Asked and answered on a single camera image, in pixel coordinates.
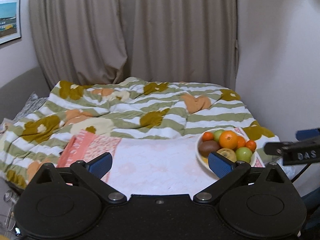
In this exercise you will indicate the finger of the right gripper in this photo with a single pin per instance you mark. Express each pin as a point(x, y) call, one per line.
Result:
point(307, 134)

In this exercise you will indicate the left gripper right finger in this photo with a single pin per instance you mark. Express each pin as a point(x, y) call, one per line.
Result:
point(228, 173)

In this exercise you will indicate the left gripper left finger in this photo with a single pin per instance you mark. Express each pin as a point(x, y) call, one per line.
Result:
point(90, 175)

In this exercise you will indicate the large orange mandarin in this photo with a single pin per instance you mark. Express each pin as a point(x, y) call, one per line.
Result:
point(241, 142)

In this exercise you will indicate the smooth orange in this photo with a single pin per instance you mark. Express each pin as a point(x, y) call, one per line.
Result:
point(228, 139)

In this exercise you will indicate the dark orange mandarin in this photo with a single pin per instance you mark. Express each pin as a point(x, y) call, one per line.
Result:
point(251, 144)

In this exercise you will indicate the green apple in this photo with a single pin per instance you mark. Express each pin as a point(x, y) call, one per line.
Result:
point(217, 134)
point(244, 154)

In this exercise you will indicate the pink floral towel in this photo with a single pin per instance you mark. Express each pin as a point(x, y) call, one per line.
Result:
point(86, 146)

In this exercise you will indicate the cream fruit bowl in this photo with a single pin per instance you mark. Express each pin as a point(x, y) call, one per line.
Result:
point(255, 159)

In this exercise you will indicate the brown kiwi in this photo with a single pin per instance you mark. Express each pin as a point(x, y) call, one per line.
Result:
point(207, 147)

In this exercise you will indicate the small orange mandarin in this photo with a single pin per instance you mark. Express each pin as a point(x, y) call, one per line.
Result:
point(207, 136)

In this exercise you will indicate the striped floral blanket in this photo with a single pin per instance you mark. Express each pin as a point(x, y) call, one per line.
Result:
point(134, 108)

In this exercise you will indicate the grey patterned pillow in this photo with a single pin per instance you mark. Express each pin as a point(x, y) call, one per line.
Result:
point(33, 103)

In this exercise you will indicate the grey sofa headboard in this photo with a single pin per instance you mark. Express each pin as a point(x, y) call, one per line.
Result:
point(15, 93)

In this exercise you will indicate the beige curtain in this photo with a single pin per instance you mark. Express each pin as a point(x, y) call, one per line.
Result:
point(105, 41)

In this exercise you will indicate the framed wall picture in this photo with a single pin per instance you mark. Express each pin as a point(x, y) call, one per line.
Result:
point(10, 23)

